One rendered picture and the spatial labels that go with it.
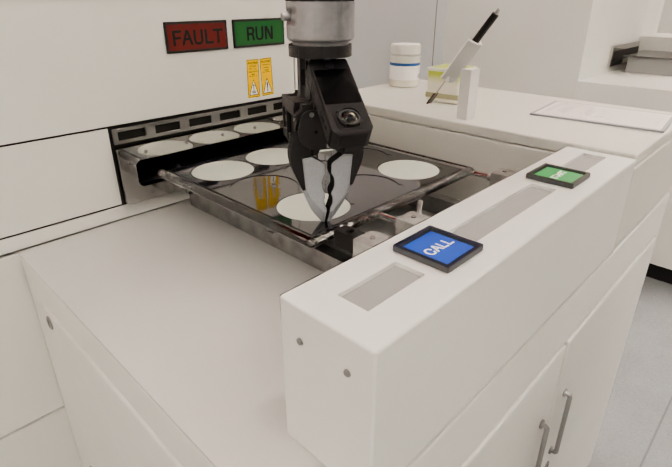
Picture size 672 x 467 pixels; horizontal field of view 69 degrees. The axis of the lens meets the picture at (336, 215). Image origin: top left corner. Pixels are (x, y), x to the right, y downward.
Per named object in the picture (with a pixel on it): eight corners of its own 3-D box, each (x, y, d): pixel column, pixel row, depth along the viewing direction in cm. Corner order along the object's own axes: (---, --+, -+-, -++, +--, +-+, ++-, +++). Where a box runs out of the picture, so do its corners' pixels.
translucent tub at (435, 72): (423, 100, 101) (426, 66, 98) (441, 95, 106) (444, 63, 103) (457, 105, 96) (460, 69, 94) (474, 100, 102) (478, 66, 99)
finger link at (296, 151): (325, 183, 61) (324, 114, 58) (329, 188, 60) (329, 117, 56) (288, 188, 60) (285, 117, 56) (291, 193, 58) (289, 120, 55)
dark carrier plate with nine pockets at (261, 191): (168, 173, 81) (167, 170, 81) (318, 134, 104) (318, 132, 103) (311, 239, 59) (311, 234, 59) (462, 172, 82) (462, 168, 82)
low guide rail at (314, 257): (190, 204, 88) (188, 188, 87) (200, 201, 89) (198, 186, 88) (422, 323, 56) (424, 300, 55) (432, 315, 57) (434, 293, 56)
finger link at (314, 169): (314, 207, 67) (313, 140, 63) (328, 224, 61) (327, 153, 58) (292, 210, 66) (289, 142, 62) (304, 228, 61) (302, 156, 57)
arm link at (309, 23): (365, 1, 51) (288, 2, 49) (364, 48, 53) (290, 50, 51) (341, 1, 58) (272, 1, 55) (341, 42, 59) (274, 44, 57)
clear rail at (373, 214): (303, 247, 58) (302, 237, 58) (467, 172, 83) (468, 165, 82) (311, 251, 57) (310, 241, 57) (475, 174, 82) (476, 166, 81)
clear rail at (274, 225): (156, 177, 81) (155, 169, 80) (164, 175, 82) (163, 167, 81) (311, 251, 57) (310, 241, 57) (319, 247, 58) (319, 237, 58)
